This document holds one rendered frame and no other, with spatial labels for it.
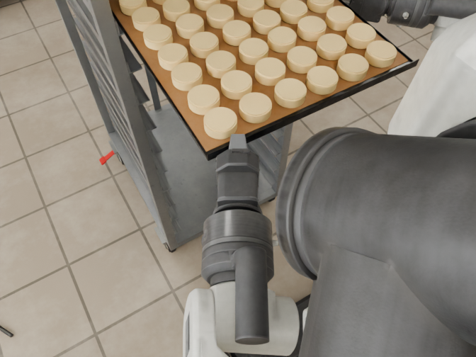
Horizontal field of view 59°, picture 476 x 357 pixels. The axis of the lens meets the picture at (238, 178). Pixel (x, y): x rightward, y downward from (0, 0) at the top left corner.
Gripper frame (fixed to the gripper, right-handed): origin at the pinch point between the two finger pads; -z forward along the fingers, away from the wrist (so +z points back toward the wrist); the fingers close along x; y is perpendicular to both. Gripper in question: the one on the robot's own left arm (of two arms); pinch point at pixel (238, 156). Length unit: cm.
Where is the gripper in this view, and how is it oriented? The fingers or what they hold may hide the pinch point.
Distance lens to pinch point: 60.1
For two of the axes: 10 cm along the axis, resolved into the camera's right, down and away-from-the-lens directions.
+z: 0.0, 8.4, -5.5
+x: -0.1, -5.5, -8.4
